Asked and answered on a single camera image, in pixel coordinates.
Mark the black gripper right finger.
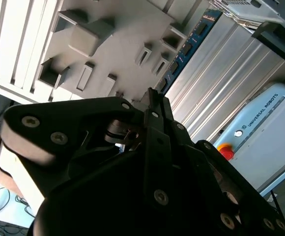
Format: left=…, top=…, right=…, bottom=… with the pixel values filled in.
left=154, top=90, right=285, bottom=236

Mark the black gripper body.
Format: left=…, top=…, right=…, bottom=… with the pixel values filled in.
left=27, top=149, right=231, bottom=236

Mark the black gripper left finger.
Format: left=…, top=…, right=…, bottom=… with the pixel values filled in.
left=0, top=87, right=172, bottom=210

